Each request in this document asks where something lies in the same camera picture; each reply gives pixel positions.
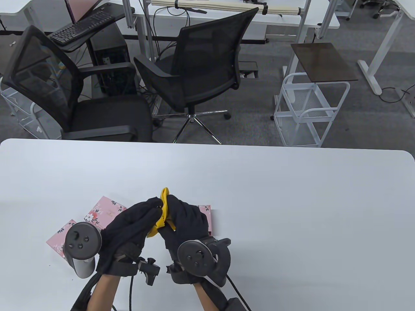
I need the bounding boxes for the black floor cable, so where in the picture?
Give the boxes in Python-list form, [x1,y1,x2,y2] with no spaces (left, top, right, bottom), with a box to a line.
[379,86,411,103]

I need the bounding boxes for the black mesh office chair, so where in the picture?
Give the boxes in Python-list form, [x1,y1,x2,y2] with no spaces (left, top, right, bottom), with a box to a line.
[1,25,153,142]

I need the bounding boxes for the person's left hand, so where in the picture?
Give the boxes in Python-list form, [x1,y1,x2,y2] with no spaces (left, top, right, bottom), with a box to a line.
[96,198,162,276]

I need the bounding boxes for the person's left forearm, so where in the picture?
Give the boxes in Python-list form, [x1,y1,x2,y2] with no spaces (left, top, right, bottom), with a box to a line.
[88,275,120,311]

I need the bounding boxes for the grey hand controller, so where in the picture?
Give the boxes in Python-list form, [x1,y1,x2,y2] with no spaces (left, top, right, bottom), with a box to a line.
[177,238,231,287]
[64,222,102,278]

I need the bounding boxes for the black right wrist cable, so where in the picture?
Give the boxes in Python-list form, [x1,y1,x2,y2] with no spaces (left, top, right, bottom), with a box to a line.
[226,275,252,311]

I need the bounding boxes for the pink floral jewelry box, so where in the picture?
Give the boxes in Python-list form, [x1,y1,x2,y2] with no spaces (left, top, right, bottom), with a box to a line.
[84,196,127,230]
[196,205,213,232]
[46,219,77,259]

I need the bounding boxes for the black computer tower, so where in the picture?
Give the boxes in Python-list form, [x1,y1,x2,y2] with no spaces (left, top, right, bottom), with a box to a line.
[89,23,137,96]

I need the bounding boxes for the person's right hand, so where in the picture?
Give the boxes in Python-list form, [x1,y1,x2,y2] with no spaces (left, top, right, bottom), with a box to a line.
[161,194,209,262]

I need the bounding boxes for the white desk with angled leg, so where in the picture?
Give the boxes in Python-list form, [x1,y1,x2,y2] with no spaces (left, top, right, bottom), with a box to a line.
[357,0,415,118]

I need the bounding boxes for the black right forearm module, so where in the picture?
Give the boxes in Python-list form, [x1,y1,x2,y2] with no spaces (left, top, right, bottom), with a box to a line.
[223,297,250,311]

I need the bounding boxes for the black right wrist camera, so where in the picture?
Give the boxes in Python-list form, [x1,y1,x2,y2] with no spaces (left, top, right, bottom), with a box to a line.
[166,263,195,285]

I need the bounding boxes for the black left forearm module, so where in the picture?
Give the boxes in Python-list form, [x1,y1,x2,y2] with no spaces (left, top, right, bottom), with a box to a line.
[71,274,101,311]

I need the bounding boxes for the black keyboard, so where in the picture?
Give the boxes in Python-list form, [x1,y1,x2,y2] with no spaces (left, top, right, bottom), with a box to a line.
[49,11,116,45]

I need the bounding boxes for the yellow cleaning cloth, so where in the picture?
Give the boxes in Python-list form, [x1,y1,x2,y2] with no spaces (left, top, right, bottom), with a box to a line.
[146,187,177,238]

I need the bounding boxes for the white wire cart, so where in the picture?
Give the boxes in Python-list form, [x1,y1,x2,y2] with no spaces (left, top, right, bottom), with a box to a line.
[0,77,63,140]
[272,72,351,148]

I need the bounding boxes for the black chair with chrome base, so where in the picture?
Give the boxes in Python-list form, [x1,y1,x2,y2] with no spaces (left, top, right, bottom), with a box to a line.
[134,7,260,144]

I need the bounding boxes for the brown board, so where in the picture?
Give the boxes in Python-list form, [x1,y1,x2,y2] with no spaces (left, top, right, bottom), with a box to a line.
[291,42,359,83]

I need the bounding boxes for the floor power box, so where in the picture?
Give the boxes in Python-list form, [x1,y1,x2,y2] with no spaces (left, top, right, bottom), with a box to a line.
[239,62,260,79]

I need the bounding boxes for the person's right forearm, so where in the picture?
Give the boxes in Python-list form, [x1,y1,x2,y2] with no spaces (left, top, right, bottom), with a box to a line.
[194,282,218,311]

